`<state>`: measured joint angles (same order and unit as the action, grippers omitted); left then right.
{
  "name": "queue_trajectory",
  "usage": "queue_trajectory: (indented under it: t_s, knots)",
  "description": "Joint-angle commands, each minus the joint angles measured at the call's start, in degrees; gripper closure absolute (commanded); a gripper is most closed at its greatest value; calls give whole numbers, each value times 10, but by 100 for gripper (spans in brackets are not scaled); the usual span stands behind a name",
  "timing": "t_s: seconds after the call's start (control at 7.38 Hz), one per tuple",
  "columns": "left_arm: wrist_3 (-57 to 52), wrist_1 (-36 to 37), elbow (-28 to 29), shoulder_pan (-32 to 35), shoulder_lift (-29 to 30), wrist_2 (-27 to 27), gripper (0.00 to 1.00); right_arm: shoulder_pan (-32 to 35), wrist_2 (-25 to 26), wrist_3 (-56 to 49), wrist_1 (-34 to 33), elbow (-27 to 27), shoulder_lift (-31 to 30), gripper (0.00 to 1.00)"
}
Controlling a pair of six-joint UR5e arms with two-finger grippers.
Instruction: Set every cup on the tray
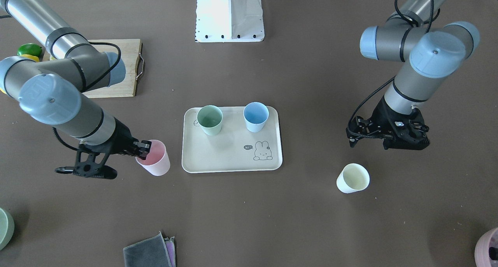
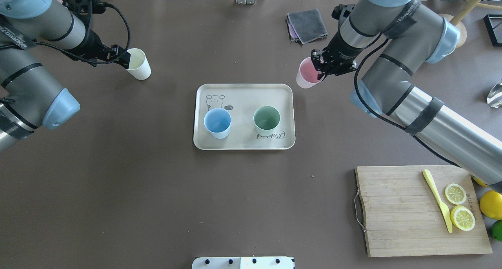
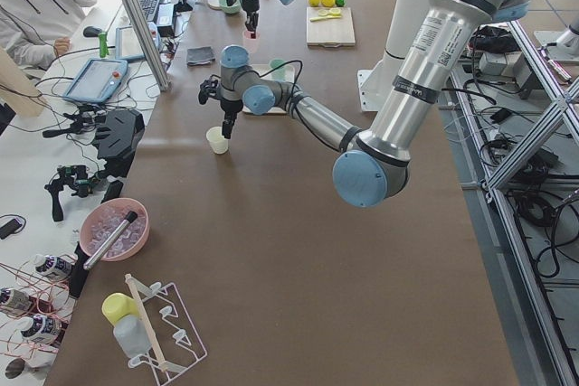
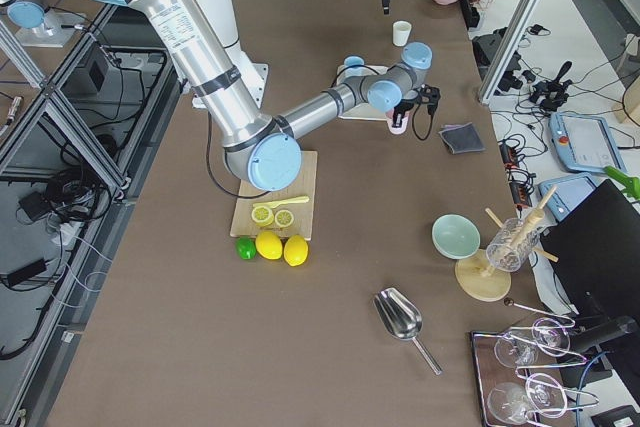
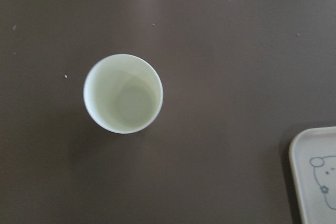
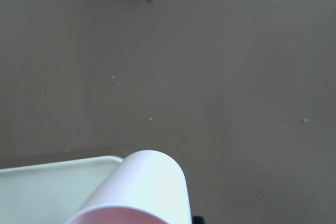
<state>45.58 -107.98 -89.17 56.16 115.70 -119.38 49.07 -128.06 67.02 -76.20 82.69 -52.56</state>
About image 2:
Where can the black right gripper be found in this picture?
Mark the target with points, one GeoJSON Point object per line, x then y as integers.
{"type": "Point", "coordinates": [339, 50]}

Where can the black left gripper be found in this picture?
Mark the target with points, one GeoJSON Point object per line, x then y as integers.
{"type": "Point", "coordinates": [92, 42]}

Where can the pink plastic cup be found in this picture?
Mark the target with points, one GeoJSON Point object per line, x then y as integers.
{"type": "Point", "coordinates": [307, 76]}

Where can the cream plastic cup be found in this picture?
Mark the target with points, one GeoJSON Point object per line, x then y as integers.
{"type": "Point", "coordinates": [138, 64]}

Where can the mint green cup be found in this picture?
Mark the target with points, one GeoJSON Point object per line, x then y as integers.
{"type": "Point", "coordinates": [266, 120]}

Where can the blue plastic cup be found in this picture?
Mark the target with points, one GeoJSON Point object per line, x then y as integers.
{"type": "Point", "coordinates": [218, 123]}

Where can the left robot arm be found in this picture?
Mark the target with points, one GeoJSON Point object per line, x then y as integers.
{"type": "Point", "coordinates": [34, 96]}

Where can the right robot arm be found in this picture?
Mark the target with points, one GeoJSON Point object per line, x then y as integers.
{"type": "Point", "coordinates": [416, 35]}

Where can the cream rabbit tray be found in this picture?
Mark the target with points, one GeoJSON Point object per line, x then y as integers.
{"type": "Point", "coordinates": [241, 101]}

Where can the grey folded cloth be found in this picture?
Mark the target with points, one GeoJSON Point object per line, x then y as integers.
{"type": "Point", "coordinates": [306, 26]}

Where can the wooden cup tree stand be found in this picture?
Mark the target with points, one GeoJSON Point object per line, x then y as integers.
{"type": "Point", "coordinates": [456, 20]}

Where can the bamboo cutting board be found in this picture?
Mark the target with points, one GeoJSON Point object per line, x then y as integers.
{"type": "Point", "coordinates": [402, 218]}

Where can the clear glass tumbler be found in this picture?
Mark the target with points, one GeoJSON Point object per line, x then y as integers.
{"type": "Point", "coordinates": [494, 97]}

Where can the lemon half right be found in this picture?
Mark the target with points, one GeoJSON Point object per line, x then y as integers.
{"type": "Point", "coordinates": [455, 194]}

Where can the lemon half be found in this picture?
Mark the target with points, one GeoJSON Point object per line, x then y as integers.
{"type": "Point", "coordinates": [462, 218]}
{"type": "Point", "coordinates": [455, 194]}

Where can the yellow plastic knife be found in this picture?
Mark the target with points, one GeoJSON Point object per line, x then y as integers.
{"type": "Point", "coordinates": [442, 206]}

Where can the yellow lemon right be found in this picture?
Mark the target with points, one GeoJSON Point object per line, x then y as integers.
{"type": "Point", "coordinates": [479, 181]}

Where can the yellow lemon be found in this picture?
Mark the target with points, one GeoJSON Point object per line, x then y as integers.
{"type": "Point", "coordinates": [479, 181]}
{"type": "Point", "coordinates": [490, 205]}

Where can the lemon half left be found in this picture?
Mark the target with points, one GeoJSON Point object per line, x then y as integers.
{"type": "Point", "coordinates": [462, 218]}

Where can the yellow lemon left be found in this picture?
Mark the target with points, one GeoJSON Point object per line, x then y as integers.
{"type": "Point", "coordinates": [490, 205]}

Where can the green lime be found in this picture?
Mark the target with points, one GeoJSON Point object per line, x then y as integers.
{"type": "Point", "coordinates": [496, 230]}

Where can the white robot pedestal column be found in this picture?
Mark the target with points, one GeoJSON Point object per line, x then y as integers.
{"type": "Point", "coordinates": [244, 262]}

